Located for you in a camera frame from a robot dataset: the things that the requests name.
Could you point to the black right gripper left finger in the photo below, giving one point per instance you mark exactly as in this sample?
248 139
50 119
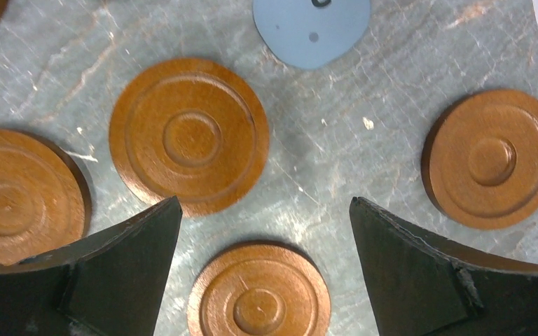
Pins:
108 283

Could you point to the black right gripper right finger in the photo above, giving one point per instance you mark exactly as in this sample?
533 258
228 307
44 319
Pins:
421 283

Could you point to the blue round coaster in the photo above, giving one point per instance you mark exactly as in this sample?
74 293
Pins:
309 34

